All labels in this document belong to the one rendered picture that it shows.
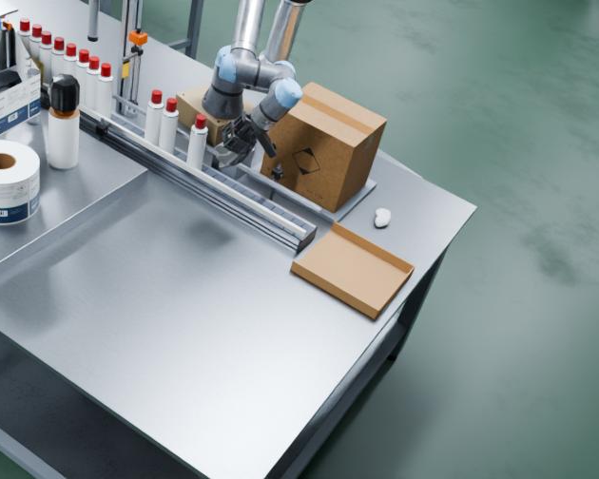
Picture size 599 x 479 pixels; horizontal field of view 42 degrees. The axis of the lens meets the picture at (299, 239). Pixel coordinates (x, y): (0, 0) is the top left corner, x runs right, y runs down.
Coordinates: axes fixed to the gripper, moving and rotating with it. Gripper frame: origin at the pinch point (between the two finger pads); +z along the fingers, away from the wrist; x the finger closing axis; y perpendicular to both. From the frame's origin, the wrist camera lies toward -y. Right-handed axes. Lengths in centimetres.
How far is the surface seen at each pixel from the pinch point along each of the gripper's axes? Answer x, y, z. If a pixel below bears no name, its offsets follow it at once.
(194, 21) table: -219, -67, 86
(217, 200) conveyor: -0.1, -7.8, 14.2
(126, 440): 55, -11, 75
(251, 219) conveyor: 8.6, -15.9, 8.4
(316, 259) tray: 24.1, -32.5, -0.1
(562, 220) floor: -87, -251, 5
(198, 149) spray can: -11.9, 2.8, 8.2
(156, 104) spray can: -26.3, 16.5, 9.9
